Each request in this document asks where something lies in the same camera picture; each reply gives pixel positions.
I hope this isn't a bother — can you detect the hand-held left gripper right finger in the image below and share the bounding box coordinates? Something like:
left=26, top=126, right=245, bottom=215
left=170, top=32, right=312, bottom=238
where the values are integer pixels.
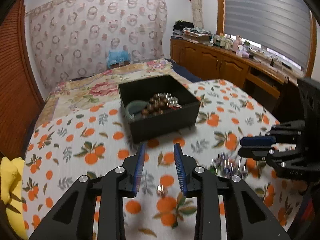
left=173, top=142, right=292, bottom=240

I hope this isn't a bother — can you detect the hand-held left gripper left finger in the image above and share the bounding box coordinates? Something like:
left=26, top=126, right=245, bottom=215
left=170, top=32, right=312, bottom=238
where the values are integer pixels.
left=29, top=142, right=147, bottom=240

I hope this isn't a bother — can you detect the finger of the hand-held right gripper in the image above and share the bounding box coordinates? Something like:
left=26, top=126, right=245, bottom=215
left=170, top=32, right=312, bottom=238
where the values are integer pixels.
left=238, top=147, right=300, bottom=170
left=239, top=120, right=307, bottom=147

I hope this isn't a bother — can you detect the ornate silver bangle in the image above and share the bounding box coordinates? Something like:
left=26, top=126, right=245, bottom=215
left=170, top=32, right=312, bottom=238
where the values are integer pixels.
left=211, top=154, right=249, bottom=178

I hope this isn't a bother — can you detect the black box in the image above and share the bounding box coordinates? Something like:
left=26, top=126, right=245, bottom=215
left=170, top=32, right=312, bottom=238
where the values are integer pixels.
left=117, top=74, right=200, bottom=144

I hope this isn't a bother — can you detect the pale green jade bangle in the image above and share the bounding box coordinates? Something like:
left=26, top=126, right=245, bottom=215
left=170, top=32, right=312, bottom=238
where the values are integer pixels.
left=125, top=100, right=150, bottom=121

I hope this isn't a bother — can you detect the brown wooden bead bracelet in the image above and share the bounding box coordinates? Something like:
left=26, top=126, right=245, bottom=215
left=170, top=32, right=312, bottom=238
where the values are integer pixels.
left=141, top=94, right=170, bottom=118

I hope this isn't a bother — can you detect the silver bead bracelet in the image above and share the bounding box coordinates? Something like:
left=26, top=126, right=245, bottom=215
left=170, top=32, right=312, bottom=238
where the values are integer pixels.
left=164, top=94, right=182, bottom=110

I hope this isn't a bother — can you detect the orange-print white tablecloth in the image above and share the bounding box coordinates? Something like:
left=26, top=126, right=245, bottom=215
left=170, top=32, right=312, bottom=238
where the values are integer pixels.
left=21, top=79, right=310, bottom=240

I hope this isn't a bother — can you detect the pink tissue box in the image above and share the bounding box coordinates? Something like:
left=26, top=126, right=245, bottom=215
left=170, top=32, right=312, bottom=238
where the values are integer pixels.
left=236, top=47, right=250, bottom=58

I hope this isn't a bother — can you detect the floral bed blanket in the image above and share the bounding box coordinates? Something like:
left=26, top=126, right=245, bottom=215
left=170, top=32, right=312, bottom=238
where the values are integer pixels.
left=32, top=59, right=193, bottom=130

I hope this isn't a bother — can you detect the wooden sideboard cabinet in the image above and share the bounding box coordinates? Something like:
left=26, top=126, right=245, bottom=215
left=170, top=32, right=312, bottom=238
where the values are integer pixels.
left=170, top=38, right=298, bottom=113

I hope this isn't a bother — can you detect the navy bed sheet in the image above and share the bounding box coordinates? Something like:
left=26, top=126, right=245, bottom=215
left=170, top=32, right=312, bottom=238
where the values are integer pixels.
left=165, top=59, right=203, bottom=83

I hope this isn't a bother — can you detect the grey striped window blind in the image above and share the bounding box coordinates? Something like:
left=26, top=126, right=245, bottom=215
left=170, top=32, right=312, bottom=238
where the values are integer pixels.
left=223, top=0, right=313, bottom=69

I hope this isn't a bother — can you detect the row of toiletry bottles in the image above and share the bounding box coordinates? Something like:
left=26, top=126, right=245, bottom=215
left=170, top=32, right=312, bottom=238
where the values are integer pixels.
left=212, top=33, right=237, bottom=50

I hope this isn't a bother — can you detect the blue plastic bag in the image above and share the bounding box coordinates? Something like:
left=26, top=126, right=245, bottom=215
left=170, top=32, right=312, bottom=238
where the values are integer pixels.
left=106, top=50, right=131, bottom=67

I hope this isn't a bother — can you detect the stack of folded clothes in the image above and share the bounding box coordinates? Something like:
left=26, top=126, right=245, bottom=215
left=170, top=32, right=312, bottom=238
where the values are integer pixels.
left=172, top=20, right=213, bottom=43

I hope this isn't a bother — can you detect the yellow cloth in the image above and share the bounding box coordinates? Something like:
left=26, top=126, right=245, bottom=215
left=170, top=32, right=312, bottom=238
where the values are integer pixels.
left=0, top=156, right=28, bottom=240

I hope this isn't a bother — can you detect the cream tied side curtain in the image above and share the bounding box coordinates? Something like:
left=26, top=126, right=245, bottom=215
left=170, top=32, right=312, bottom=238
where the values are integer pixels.
left=185, top=0, right=204, bottom=28

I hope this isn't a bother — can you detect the brown slatted wooden wardrobe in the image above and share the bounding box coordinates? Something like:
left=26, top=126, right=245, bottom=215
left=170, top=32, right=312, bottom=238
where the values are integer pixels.
left=0, top=0, right=45, bottom=158

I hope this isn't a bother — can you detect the wooden window frame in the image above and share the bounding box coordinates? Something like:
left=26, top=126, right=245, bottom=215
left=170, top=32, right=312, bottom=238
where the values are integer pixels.
left=216, top=0, right=318, bottom=78

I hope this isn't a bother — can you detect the ring-patterned sheer curtain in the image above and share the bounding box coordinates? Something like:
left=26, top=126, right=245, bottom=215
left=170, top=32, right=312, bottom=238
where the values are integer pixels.
left=25, top=0, right=168, bottom=90

